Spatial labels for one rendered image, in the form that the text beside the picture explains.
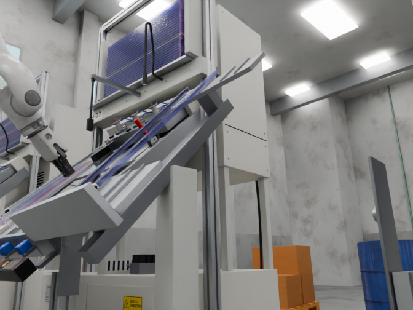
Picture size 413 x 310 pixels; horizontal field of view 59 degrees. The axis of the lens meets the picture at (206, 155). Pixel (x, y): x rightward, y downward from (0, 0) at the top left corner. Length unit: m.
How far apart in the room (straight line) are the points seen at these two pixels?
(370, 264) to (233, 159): 2.63
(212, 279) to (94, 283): 0.41
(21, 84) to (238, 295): 0.98
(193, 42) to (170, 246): 0.90
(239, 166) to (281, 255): 3.34
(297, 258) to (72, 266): 3.91
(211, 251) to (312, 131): 9.91
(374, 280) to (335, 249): 6.46
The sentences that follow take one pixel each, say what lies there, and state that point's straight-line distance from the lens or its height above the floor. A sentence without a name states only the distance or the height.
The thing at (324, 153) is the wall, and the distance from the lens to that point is 10.65.
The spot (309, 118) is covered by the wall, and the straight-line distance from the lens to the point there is 11.16.
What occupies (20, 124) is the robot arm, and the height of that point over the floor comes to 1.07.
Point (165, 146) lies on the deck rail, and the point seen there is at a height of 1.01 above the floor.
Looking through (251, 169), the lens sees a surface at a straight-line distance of 1.51.
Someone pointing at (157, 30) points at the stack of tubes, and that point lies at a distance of 1.61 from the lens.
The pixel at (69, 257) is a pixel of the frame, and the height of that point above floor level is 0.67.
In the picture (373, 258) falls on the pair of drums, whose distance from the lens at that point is 3.83.
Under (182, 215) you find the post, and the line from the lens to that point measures 0.70.
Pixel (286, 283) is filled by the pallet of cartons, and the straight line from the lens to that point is 4.24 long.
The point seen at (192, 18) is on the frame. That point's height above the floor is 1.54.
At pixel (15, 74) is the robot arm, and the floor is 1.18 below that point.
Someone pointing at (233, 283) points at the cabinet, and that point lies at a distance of 1.35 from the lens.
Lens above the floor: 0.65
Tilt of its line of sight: 16 degrees up
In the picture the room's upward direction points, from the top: 1 degrees counter-clockwise
